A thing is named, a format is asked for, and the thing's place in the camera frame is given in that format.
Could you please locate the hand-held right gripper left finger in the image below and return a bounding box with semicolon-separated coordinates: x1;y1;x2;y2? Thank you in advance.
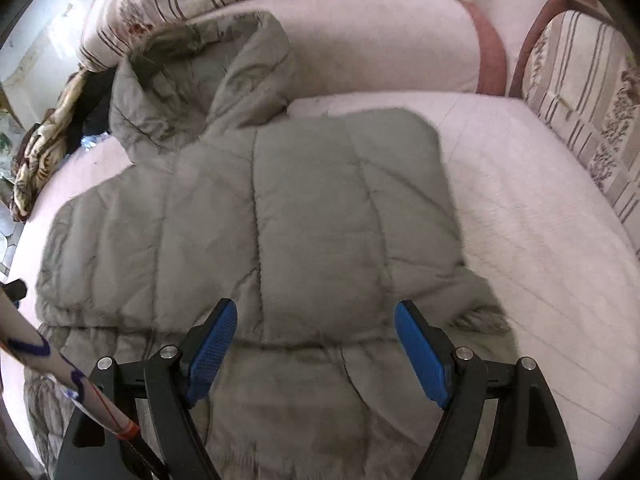
52;298;238;480

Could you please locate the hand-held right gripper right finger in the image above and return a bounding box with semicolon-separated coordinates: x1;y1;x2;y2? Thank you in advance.
394;300;578;480

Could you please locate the grey-green quilted blanket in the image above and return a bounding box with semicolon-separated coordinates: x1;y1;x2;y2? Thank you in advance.
22;10;518;480

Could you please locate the pink quilted bed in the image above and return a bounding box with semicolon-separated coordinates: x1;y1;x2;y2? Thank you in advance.
0;90;640;480

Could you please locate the blue purple plastic bag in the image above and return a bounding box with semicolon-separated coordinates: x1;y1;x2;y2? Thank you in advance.
80;132;113;152

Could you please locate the brown patterned blanket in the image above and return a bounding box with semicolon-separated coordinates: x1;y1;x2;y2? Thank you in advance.
10;67;96;223

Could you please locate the dark cloth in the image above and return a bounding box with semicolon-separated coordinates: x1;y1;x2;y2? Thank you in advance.
65;67;121;153

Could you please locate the narrow striped floral pillow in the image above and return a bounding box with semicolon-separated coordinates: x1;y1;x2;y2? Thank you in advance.
520;9;640;256

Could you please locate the pink rolled bolster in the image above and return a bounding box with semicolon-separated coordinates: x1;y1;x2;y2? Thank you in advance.
185;0;508;111

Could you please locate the pink bolster with red trim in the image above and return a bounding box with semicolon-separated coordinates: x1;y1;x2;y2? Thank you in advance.
470;0;616;96

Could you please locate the white wrapped cable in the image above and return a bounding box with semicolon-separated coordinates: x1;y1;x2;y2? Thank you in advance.
0;287;168;480

